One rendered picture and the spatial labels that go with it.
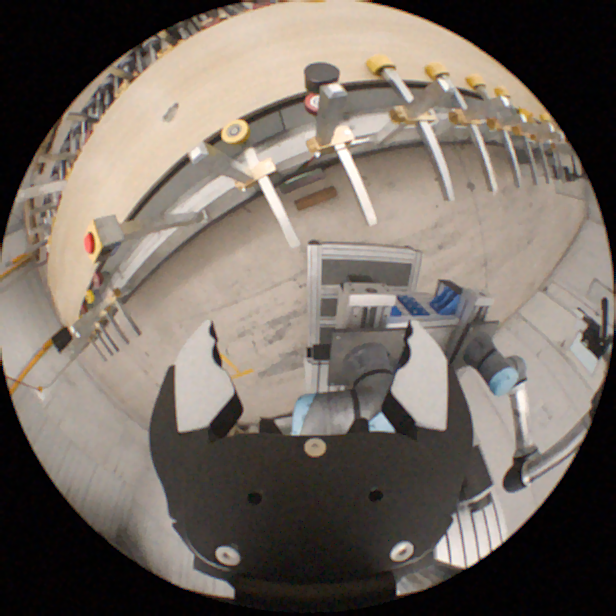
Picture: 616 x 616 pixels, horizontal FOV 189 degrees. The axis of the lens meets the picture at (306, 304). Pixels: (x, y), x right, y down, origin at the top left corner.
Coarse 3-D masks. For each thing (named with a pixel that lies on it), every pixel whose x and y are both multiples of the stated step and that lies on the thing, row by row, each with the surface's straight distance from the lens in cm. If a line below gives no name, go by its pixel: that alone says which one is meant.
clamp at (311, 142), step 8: (344, 128) 63; (312, 136) 61; (336, 136) 61; (344, 136) 62; (352, 136) 62; (312, 144) 60; (328, 144) 60; (336, 144) 61; (344, 144) 64; (312, 152) 60; (320, 152) 63
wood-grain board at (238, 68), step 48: (336, 0) 133; (192, 48) 110; (240, 48) 91; (288, 48) 84; (336, 48) 85; (384, 48) 94; (432, 48) 116; (144, 96) 106; (192, 96) 81; (240, 96) 70; (288, 96) 66; (528, 96) 200; (96, 144) 128; (144, 144) 87; (192, 144) 69; (96, 192) 114; (144, 192) 79
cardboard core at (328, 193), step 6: (318, 192) 137; (324, 192) 136; (330, 192) 136; (336, 192) 137; (306, 198) 136; (312, 198) 135; (318, 198) 135; (324, 198) 136; (330, 198) 140; (300, 204) 135; (306, 204) 135; (312, 204) 137; (300, 210) 138
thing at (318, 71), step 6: (312, 66) 41; (318, 66) 41; (324, 66) 41; (330, 66) 41; (306, 72) 39; (312, 72) 39; (318, 72) 40; (324, 72) 40; (330, 72) 40; (336, 72) 40; (312, 78) 38; (318, 78) 38; (324, 78) 38; (330, 78) 39; (318, 96) 42; (318, 102) 43
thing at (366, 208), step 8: (336, 152) 62; (344, 152) 61; (344, 160) 60; (344, 168) 61; (352, 168) 60; (352, 176) 59; (352, 184) 59; (360, 184) 59; (360, 192) 59; (360, 200) 59; (368, 200) 60; (360, 208) 61; (368, 208) 59; (368, 216) 59; (368, 224) 60
